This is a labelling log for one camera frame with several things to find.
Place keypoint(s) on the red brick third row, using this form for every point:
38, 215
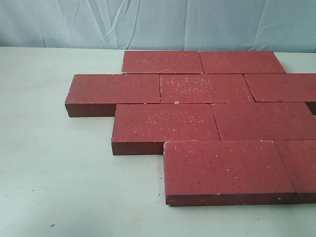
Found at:
264, 121

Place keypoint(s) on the red brick back row left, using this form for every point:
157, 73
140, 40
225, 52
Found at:
161, 62

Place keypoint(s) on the red brick front row left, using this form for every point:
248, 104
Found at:
208, 173

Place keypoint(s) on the white backdrop cloth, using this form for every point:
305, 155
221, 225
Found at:
277, 25

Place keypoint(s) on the red brick second row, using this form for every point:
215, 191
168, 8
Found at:
208, 88
283, 88

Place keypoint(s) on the red brick back row right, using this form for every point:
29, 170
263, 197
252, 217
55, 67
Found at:
240, 62

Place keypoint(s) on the red brick front row right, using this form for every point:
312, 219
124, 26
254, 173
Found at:
299, 158

